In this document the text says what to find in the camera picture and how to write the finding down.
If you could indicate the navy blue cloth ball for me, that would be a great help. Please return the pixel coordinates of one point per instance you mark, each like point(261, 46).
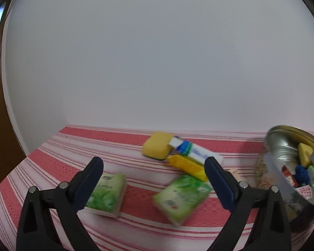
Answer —
point(302, 175)

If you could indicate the white blue tissue pack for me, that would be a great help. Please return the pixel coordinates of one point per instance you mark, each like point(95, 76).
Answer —
point(198, 153)

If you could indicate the small leafy green tissue pack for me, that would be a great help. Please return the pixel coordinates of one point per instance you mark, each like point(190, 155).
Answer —
point(107, 193)

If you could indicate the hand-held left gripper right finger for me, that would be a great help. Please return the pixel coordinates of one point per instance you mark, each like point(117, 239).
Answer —
point(221, 185)

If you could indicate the red brown snack packet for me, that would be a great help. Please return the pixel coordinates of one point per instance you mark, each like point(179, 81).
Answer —
point(286, 172)

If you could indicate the yellow sponge with dark scrubber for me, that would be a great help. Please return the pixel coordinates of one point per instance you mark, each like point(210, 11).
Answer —
point(157, 143)

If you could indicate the round metal cookie tin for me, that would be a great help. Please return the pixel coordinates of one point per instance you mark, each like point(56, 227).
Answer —
point(277, 149)

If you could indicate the green tissue pack red logo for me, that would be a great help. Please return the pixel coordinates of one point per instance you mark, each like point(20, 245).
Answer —
point(180, 196)

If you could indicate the yellow snack packet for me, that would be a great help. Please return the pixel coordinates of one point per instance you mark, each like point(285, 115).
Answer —
point(188, 166)

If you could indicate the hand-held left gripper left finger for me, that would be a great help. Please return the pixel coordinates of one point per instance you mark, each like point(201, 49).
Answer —
point(87, 185)

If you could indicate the red white striped tablecloth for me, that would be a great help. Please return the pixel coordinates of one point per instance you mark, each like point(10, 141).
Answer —
point(55, 157)

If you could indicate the beige pink snack packet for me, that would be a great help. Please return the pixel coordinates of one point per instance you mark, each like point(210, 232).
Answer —
point(235, 174)

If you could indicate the white box with red print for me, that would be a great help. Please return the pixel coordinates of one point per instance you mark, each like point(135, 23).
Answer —
point(304, 191)

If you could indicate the large plain yellow sponge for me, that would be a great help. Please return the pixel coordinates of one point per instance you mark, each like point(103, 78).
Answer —
point(304, 154)

